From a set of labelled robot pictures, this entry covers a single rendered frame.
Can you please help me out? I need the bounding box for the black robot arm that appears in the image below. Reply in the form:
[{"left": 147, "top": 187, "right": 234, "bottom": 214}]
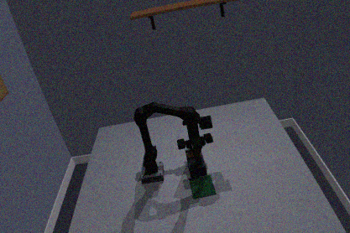
[{"left": 133, "top": 101, "right": 213, "bottom": 175}]

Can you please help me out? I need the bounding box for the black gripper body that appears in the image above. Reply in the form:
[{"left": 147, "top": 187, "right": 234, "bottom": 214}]
[{"left": 177, "top": 129, "right": 213, "bottom": 150}]

